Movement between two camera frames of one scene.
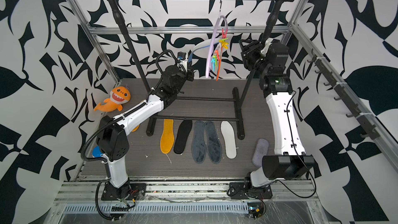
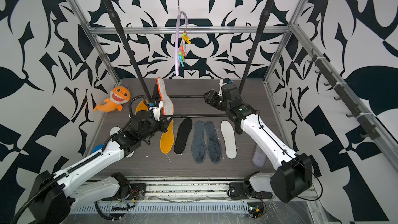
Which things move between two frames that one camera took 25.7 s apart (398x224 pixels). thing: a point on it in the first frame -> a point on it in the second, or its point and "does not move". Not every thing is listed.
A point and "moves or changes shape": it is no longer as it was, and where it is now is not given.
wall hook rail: x=371 y=133 does not move
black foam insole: x=184 y=130 does not move
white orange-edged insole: x=202 y=44 moves or changes shape
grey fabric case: x=261 y=150 does not move
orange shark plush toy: x=118 y=96 does not move
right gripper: x=256 y=44 -> x=212 y=97
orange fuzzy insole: x=167 y=139 does not move
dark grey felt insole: x=213 y=143 does not move
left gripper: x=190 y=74 -> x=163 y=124
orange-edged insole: x=228 y=132 does not move
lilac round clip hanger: x=216 y=58 -> x=182 y=52
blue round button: x=96 y=152 does not move
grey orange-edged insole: x=218 y=59 moves or changes shape
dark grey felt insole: x=199 y=145 does not move
